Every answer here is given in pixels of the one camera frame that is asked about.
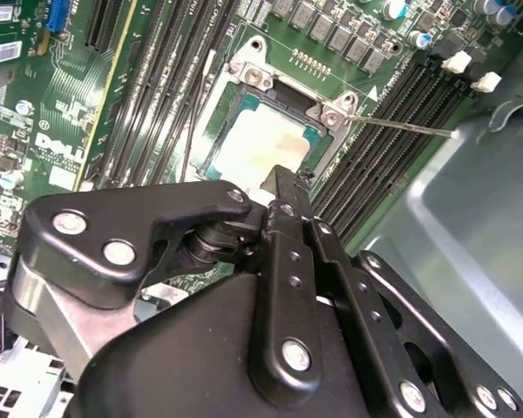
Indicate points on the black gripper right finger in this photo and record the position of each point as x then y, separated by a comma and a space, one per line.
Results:
396, 331

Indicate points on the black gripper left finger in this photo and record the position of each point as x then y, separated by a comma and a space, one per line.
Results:
91, 235

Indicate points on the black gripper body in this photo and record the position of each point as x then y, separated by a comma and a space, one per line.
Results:
178, 348

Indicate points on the metal locking lever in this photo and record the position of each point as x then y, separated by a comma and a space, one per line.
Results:
188, 139
401, 125

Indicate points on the silver green CPU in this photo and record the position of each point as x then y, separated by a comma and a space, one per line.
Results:
261, 139

